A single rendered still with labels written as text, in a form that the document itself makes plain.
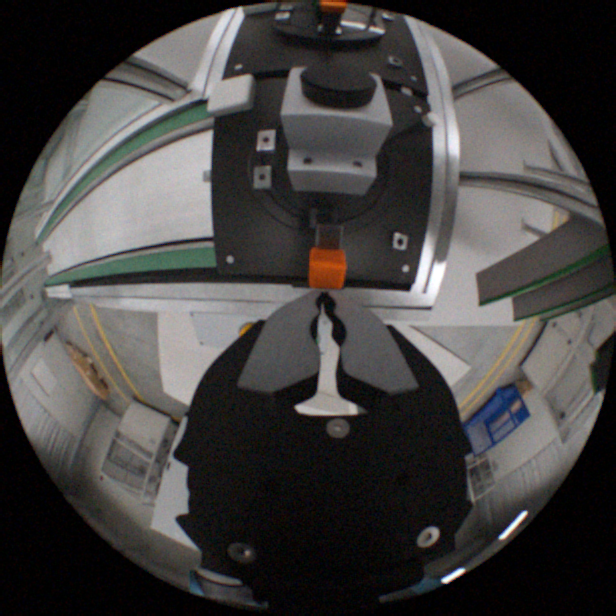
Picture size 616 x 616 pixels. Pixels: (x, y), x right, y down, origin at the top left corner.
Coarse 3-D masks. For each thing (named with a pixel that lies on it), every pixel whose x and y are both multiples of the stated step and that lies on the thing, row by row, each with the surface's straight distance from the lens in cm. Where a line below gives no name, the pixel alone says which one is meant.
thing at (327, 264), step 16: (320, 224) 11; (336, 224) 11; (320, 240) 11; (336, 240) 11; (320, 256) 11; (336, 256) 11; (320, 272) 11; (336, 272) 11; (320, 288) 12; (336, 288) 12
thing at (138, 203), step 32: (128, 128) 39; (160, 128) 34; (192, 128) 32; (96, 160) 47; (128, 160) 43; (160, 160) 36; (192, 160) 32; (64, 192) 66; (96, 192) 54; (128, 192) 42; (160, 192) 35; (192, 192) 31; (96, 224) 54; (128, 224) 42; (160, 224) 35; (192, 224) 31; (96, 256) 56; (128, 256) 39; (160, 256) 32; (192, 256) 29
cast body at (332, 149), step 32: (320, 64) 10; (288, 96) 10; (320, 96) 9; (352, 96) 8; (384, 96) 10; (288, 128) 9; (320, 128) 9; (352, 128) 9; (384, 128) 9; (288, 160) 11; (320, 160) 10; (352, 160) 11; (352, 192) 12
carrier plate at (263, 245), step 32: (256, 96) 25; (224, 128) 24; (256, 128) 23; (224, 160) 23; (416, 160) 24; (224, 192) 22; (416, 192) 23; (224, 224) 23; (256, 224) 21; (384, 224) 22; (416, 224) 23; (224, 256) 23; (256, 256) 22; (288, 256) 22; (352, 256) 22; (384, 256) 23; (416, 256) 24
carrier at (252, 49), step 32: (320, 0) 33; (256, 32) 35; (288, 32) 30; (320, 32) 29; (352, 32) 31; (384, 32) 34; (256, 64) 29; (288, 64) 27; (352, 64) 28; (384, 64) 30; (416, 64) 33; (416, 96) 30
